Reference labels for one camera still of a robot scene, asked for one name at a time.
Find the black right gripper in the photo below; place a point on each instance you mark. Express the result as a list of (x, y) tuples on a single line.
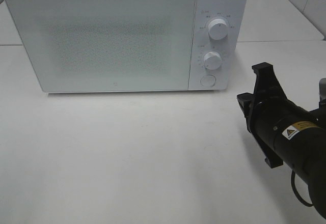
[(285, 132)]

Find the round white door button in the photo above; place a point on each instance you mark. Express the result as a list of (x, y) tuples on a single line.
[(208, 81)]

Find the white timer knob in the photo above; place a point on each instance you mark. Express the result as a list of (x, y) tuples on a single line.
[(212, 60)]

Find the white microwave door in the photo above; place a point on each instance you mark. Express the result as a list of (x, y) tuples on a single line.
[(107, 45)]

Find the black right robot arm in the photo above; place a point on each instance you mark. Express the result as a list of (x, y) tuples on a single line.
[(309, 191)]

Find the upper white power knob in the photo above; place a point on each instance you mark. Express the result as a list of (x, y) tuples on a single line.
[(218, 28)]

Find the white microwave oven body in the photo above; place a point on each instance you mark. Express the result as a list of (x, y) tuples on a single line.
[(219, 2)]

